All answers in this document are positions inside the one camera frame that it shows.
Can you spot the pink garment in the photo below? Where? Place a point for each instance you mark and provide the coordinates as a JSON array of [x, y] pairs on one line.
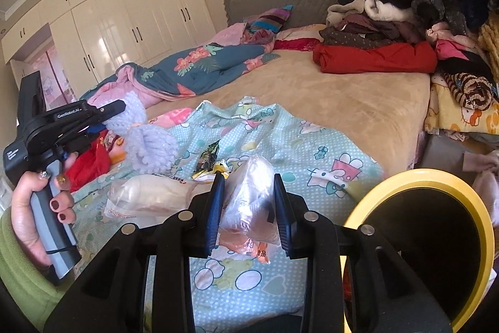
[[452, 44]]

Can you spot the white fleece garment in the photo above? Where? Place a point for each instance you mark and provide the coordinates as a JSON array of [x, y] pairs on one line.
[[382, 11]]

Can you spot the white plastic bag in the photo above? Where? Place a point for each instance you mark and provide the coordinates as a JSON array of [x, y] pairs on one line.
[[152, 196]]

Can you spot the red jacket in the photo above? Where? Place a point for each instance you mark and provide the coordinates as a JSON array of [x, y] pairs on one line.
[[374, 58]]

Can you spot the person's left forearm green sleeve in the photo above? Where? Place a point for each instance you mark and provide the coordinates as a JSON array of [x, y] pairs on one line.
[[19, 278]]

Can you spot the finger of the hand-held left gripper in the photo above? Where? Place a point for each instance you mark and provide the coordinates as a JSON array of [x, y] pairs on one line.
[[111, 110]]

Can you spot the person's left hand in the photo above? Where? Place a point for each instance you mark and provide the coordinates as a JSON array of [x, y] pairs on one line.
[[23, 216]]

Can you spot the pink pillow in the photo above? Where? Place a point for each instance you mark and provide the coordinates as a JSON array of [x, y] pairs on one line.
[[304, 32]]

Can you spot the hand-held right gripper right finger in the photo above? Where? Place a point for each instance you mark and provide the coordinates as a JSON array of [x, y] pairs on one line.
[[283, 212]]

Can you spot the clear plastic bag orange contents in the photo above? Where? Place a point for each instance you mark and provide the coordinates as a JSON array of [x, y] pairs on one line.
[[249, 200]]

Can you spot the maroon garment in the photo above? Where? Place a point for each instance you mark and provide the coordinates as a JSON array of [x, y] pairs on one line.
[[362, 30]]

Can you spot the light blue cartoon blanket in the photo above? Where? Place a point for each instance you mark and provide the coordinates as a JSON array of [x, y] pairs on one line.
[[312, 145]]

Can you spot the beige bed sheet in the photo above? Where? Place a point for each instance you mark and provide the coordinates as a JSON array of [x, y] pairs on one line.
[[331, 99]]

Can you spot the yellow rimmed trash bin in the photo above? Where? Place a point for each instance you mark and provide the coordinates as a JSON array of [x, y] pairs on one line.
[[413, 251]]

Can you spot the blue floral quilt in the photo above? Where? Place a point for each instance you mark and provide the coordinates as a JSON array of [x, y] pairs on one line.
[[210, 62]]

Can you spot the lilac knitted cloth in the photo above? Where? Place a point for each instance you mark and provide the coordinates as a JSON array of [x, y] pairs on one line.
[[150, 142]]

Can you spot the red lace cloth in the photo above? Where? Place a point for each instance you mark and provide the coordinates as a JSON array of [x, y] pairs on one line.
[[296, 44]]

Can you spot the cream wardrobe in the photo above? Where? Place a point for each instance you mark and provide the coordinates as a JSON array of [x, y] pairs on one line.
[[128, 17]]

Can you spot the brown patterned cloth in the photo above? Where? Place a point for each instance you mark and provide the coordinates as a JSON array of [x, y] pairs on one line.
[[469, 89]]

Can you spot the yellow snack wrapper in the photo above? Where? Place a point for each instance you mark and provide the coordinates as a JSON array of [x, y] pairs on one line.
[[206, 175]]

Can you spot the pink cartoon blanket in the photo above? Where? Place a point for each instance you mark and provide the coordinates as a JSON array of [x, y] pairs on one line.
[[175, 116]]

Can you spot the pale lilac cloth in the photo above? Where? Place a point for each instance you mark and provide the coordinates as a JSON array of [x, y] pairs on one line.
[[483, 165]]

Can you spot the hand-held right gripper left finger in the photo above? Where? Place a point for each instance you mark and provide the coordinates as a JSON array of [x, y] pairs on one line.
[[215, 208]]

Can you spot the dark green snack wrapper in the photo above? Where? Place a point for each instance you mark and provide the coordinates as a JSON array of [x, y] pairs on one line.
[[208, 157]]

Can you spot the yellow cartoon blanket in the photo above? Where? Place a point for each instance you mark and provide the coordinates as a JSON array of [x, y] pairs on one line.
[[448, 114]]

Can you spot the striped pillow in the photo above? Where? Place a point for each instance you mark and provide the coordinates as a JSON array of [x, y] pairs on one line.
[[269, 21]]

